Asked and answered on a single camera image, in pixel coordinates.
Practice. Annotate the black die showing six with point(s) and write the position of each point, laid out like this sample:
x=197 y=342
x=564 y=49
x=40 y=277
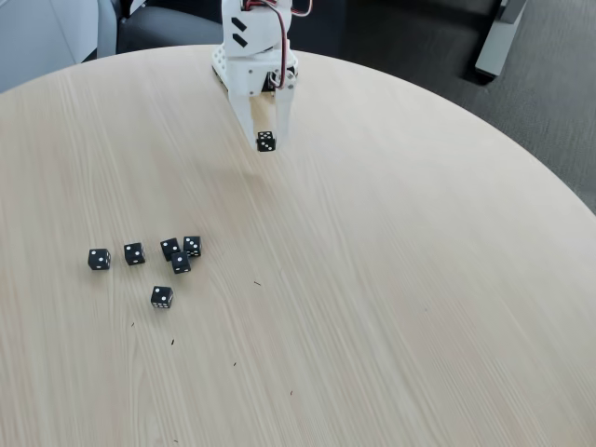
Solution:
x=266 y=141

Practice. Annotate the dark office chair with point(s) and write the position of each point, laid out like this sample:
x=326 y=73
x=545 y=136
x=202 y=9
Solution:
x=167 y=28

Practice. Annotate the dark upholstered bench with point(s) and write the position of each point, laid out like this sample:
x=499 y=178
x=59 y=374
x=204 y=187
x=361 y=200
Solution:
x=410 y=37

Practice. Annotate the black die showing one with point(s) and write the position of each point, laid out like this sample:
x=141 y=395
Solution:
x=180 y=262

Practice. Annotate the black die showing two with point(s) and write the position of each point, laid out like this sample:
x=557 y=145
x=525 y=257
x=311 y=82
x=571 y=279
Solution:
x=161 y=297
x=98 y=260

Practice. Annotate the grey desk leg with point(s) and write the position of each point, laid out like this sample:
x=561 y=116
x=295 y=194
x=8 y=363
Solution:
x=496 y=44

